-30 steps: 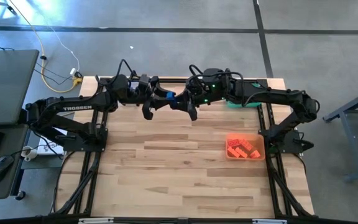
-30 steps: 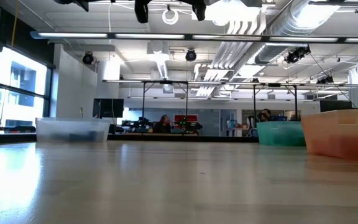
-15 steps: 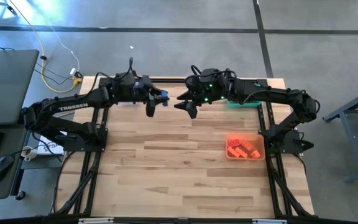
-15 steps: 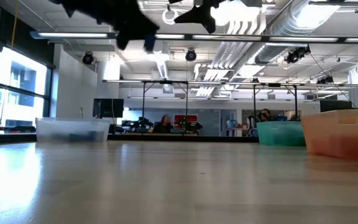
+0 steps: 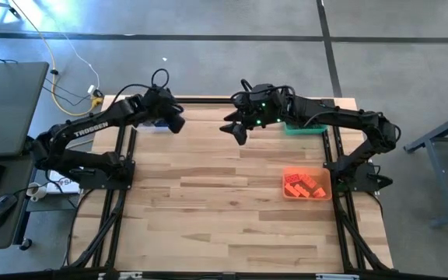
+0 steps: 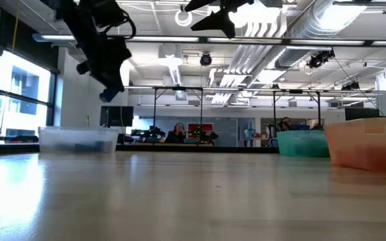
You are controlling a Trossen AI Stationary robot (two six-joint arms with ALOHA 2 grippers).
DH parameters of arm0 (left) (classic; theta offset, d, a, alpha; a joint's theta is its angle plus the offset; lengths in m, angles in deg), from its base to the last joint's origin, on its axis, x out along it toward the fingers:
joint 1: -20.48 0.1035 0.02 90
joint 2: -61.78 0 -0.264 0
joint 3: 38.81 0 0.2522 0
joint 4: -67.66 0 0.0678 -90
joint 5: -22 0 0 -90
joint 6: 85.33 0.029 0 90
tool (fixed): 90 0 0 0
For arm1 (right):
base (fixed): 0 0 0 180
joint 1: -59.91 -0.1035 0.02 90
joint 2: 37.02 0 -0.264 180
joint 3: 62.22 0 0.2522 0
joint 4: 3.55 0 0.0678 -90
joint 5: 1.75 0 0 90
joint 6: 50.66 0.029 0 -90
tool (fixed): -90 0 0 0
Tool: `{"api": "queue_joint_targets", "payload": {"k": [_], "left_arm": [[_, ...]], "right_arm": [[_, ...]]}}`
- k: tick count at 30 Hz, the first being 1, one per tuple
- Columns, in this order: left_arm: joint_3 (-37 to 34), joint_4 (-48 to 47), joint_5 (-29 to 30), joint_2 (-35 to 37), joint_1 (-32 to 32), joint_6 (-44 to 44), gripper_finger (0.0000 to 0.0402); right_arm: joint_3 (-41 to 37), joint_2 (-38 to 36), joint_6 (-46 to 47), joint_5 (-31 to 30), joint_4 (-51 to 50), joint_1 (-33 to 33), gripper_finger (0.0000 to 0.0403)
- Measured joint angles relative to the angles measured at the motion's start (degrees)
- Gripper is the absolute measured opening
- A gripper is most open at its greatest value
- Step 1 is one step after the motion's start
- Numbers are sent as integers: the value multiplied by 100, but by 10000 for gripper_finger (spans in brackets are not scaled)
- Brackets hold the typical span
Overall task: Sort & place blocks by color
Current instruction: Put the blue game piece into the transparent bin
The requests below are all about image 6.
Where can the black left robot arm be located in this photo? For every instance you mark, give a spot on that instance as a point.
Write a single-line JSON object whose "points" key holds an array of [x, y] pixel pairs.
{"points": [[79, 13]]}

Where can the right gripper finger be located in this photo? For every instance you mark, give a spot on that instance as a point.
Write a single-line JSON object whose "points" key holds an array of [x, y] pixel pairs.
{"points": [[206, 2], [221, 21]]}

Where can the clear plastic bin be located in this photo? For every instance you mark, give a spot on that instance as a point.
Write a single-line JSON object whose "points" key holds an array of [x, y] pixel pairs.
{"points": [[79, 135]]}

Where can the black monitor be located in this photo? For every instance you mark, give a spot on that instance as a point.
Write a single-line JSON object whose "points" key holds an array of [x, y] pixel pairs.
{"points": [[362, 114], [116, 116]]}

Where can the large window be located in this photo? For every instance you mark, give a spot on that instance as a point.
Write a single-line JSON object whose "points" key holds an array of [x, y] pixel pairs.
{"points": [[22, 93]]}

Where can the orange plastic bin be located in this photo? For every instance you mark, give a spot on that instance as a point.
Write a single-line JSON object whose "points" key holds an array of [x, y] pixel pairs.
{"points": [[367, 144]]}

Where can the person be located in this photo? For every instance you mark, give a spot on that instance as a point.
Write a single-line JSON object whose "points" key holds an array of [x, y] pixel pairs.
{"points": [[179, 134], [285, 123]]}

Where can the black ceiling spotlight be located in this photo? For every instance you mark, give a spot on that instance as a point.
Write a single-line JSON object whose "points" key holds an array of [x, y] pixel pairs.
{"points": [[205, 59]]}

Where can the black table frame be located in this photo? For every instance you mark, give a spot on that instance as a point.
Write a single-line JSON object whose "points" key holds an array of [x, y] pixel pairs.
{"points": [[179, 148]]}

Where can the red sign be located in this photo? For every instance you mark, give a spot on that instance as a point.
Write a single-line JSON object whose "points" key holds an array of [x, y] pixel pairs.
{"points": [[206, 126]]}

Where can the black station frame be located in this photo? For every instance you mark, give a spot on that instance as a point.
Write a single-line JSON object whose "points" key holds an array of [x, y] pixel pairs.
{"points": [[155, 107], [274, 107]]}

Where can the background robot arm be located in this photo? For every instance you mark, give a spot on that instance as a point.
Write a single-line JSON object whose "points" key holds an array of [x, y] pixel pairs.
{"points": [[152, 134], [204, 136]]}

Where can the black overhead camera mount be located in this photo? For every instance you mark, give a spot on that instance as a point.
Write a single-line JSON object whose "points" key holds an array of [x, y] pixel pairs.
{"points": [[350, 86], [320, 58]]}

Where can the black bar with light strips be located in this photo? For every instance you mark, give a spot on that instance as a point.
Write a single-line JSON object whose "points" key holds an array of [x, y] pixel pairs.
{"points": [[179, 39]]}

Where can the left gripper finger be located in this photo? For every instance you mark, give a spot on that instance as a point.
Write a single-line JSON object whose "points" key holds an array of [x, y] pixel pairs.
{"points": [[100, 80], [118, 82]]}

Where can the white ceiling duct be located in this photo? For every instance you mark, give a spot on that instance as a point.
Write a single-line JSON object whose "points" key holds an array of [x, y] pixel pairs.
{"points": [[171, 63]]}

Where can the green plastic bin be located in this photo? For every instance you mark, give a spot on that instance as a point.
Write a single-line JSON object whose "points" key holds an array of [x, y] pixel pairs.
{"points": [[303, 144]]}

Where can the silver ventilation duct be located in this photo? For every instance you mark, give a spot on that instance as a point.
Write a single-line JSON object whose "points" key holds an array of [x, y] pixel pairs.
{"points": [[313, 30]]}

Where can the blue toy brick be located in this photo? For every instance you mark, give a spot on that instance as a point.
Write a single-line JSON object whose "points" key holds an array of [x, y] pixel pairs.
{"points": [[108, 95]]}

